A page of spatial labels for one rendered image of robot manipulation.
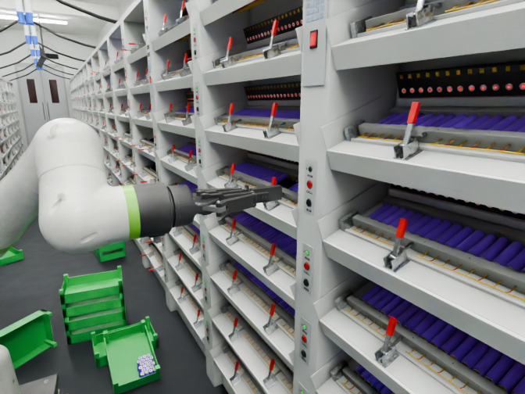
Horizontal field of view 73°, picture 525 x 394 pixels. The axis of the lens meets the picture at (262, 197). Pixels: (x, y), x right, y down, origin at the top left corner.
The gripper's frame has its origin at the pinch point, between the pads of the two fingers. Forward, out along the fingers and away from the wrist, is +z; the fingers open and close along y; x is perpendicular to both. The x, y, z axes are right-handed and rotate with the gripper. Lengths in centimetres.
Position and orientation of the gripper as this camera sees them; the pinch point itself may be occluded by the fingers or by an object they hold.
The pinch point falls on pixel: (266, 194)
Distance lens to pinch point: 73.7
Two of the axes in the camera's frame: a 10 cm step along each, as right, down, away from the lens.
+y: 5.0, 2.3, -8.4
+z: 8.7, -1.2, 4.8
